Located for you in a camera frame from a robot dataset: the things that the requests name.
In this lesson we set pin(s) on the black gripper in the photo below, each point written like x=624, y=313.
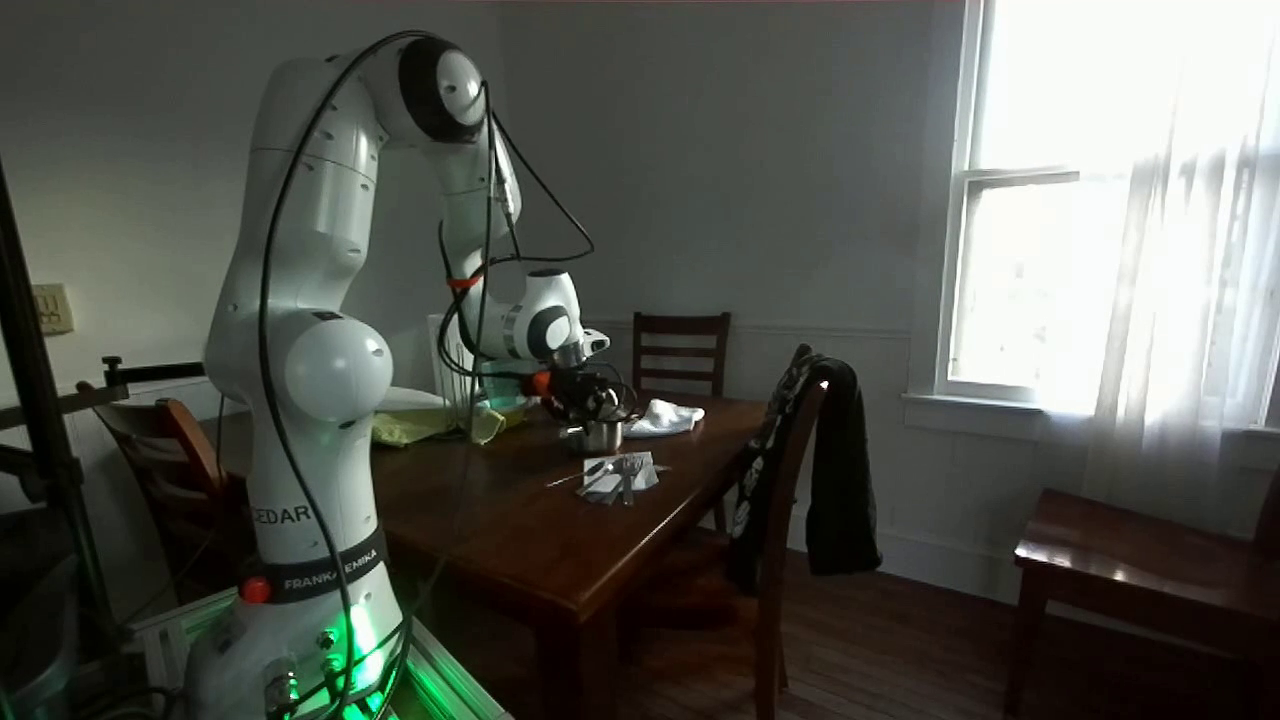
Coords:
x=585, y=384

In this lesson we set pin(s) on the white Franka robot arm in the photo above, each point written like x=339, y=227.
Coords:
x=322, y=373

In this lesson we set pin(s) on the white cloth towel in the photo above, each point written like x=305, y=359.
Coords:
x=667, y=420

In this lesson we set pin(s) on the white paper napkin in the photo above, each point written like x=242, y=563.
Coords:
x=643, y=469

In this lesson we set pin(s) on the dark wooden slat-back chair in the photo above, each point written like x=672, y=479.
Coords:
x=682, y=325

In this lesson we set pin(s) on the yellow-green cloth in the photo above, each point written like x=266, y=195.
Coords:
x=427, y=427

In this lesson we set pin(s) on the dark wooden chair with jacket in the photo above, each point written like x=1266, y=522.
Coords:
x=780, y=507

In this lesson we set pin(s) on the black jacket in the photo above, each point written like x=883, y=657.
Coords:
x=843, y=483

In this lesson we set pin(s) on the robot mounting stand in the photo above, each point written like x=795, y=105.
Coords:
x=455, y=683

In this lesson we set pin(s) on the brown wooden chair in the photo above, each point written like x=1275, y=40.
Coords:
x=160, y=452

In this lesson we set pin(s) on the white framed window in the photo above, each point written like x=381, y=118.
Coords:
x=1024, y=267

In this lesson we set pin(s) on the black clamp bar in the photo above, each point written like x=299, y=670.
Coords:
x=152, y=371

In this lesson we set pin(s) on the dark wooden side table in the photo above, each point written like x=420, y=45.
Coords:
x=1133, y=544

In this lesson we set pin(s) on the black tripod stand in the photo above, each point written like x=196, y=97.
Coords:
x=32, y=384

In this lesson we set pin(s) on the sheer white curtain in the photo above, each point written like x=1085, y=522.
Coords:
x=1200, y=292

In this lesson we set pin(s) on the wall power outlet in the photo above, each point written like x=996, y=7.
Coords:
x=55, y=310

